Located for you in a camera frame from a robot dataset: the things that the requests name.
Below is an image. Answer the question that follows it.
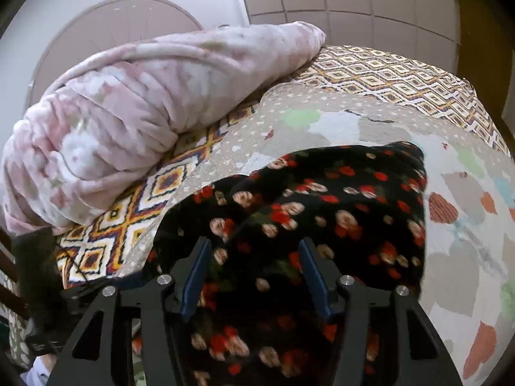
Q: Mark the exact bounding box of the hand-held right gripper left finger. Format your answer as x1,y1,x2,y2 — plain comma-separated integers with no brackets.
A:
50,236,213,386

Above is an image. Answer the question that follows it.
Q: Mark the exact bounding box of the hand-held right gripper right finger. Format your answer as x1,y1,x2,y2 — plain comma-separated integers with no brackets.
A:
298,236,463,386

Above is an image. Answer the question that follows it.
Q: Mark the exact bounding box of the black floral dress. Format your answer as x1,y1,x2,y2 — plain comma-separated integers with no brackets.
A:
133,141,428,386

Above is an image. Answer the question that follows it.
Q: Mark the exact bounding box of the geometric patterned bed sheet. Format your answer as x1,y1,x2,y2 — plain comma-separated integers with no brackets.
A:
54,44,503,290

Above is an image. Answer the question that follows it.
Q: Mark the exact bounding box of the pink fleece blanket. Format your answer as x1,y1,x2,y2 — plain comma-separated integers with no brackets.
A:
0,20,327,236

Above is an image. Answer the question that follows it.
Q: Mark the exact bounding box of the pink arched headboard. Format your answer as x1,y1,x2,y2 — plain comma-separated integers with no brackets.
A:
26,0,206,109

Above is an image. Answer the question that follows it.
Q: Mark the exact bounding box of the brown wooden door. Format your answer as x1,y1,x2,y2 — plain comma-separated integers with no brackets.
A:
454,0,508,89

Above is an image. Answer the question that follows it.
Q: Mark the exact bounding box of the brown wooden frame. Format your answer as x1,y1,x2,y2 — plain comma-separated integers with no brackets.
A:
0,225,30,323

